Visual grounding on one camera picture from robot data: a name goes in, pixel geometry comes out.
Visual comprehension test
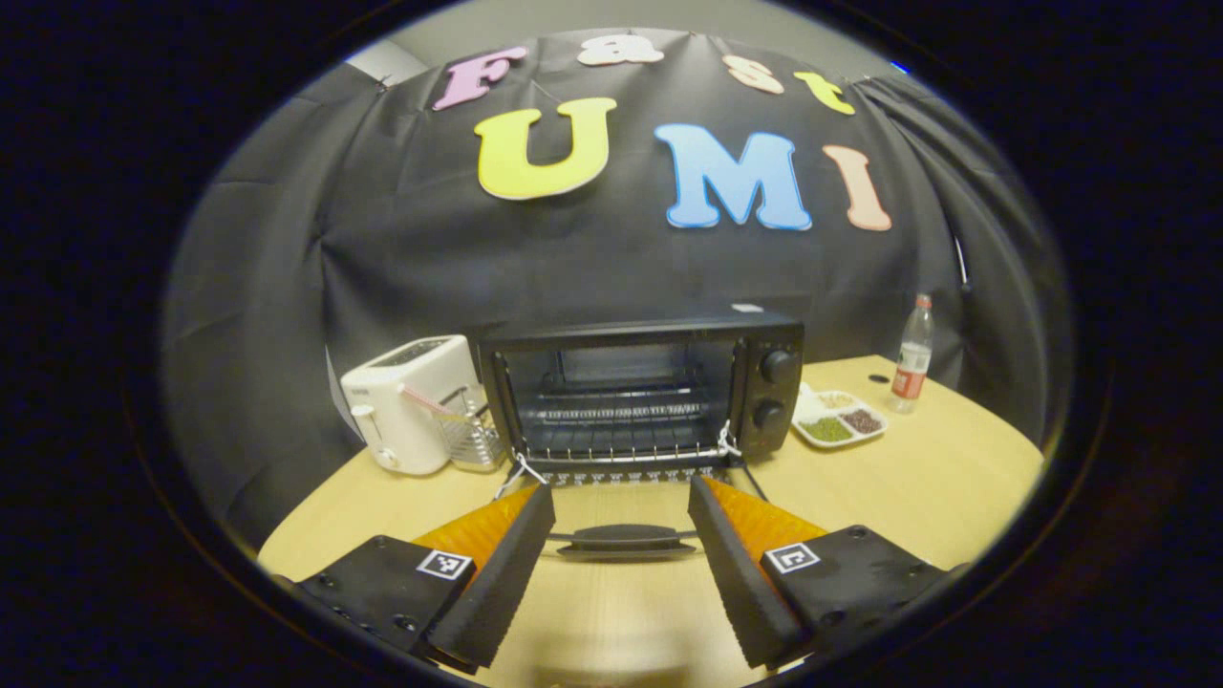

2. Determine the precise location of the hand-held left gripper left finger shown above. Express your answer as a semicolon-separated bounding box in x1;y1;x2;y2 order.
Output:
297;484;557;669

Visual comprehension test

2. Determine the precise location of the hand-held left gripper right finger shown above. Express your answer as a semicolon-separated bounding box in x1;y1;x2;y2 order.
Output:
687;476;959;671

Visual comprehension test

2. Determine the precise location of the black electric oven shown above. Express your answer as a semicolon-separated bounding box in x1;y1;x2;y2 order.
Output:
477;305;806;563

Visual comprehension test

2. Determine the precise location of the metal oven rack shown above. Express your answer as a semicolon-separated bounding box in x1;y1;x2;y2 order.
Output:
521;380;732;462

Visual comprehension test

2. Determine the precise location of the white divided bean dish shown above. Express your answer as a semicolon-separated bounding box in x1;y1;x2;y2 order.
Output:
790;381;890;450

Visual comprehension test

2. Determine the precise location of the pink striped straw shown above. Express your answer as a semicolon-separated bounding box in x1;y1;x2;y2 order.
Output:
400;384;461;419

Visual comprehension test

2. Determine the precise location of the white toaster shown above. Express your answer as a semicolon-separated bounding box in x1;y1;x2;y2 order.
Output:
340;333;480;477

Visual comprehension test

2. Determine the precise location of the clear plastic bottle red label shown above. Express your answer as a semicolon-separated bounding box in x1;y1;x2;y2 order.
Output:
889;292;936;416

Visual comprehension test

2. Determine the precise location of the black backdrop cloth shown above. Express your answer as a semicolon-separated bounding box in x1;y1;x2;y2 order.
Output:
162;29;1073;548

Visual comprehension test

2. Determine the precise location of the metal wire basket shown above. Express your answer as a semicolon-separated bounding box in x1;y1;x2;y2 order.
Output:
437;384;508;475

